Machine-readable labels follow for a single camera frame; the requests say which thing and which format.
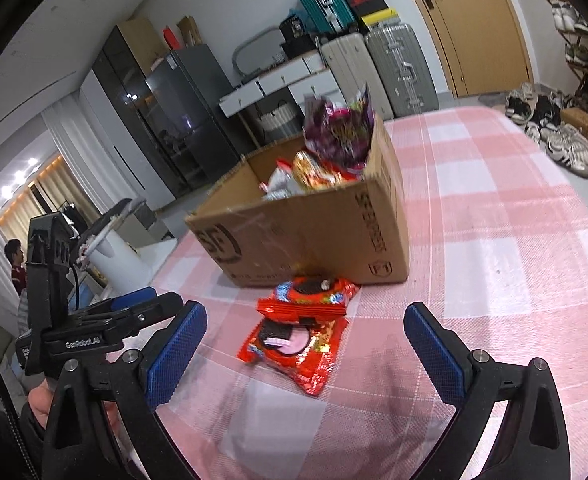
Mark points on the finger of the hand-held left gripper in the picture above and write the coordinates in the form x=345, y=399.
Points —
x=161, y=307
x=134, y=297

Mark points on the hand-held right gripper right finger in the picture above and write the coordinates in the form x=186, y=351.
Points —
x=433, y=355

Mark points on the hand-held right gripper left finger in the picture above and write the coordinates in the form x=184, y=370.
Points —
x=179, y=355

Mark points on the red cookie packet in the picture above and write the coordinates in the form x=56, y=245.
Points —
x=309, y=297
x=294, y=350

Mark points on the brown cardboard box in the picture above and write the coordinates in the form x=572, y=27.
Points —
x=299, y=230

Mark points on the silver white snack bag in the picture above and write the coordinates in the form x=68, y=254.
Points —
x=281, y=182

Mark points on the purple snack bag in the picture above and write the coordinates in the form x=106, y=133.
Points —
x=341, y=135

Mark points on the person's left forearm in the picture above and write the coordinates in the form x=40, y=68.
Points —
x=4, y=450

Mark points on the person's left hand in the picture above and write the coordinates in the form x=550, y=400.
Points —
x=39, y=402

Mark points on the white round bin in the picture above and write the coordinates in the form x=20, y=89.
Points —
x=114, y=255

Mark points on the beige curtain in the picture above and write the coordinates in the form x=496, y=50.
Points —
x=59, y=180

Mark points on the pink checked tablecloth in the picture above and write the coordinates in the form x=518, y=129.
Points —
x=498, y=260

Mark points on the white sheer curtain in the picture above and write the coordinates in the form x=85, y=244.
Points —
x=71, y=150

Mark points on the white tall cabinet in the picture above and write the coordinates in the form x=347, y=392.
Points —
x=109, y=130

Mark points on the grey refrigerator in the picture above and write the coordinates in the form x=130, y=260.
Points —
x=189, y=100

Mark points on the black glass cabinet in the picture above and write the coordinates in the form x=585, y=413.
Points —
x=124, y=90

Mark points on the white woven basket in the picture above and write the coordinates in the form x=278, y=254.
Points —
x=276, y=122

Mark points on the pile of shoes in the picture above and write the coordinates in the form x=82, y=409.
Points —
x=563, y=145

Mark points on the white drawer cabinet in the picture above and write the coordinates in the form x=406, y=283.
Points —
x=274, y=82

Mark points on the large cardboard box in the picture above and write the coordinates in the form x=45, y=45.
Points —
x=141, y=35

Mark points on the red bag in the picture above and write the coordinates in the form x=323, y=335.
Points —
x=171, y=37

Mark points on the small cardboard box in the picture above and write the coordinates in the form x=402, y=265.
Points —
x=581, y=127

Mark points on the narrow brown box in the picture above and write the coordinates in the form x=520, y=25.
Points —
x=189, y=30

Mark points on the grey suitcase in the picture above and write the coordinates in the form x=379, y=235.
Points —
x=398, y=65

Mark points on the beige suitcase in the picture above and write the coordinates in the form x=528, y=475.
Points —
x=349, y=67

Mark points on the wooden shoe rack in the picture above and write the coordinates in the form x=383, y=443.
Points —
x=581, y=65

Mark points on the wooden door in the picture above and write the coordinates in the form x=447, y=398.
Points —
x=473, y=30

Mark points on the yellow black box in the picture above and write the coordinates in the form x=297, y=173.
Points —
x=378, y=17

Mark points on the grey oval frame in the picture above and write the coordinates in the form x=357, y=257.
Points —
x=239, y=52

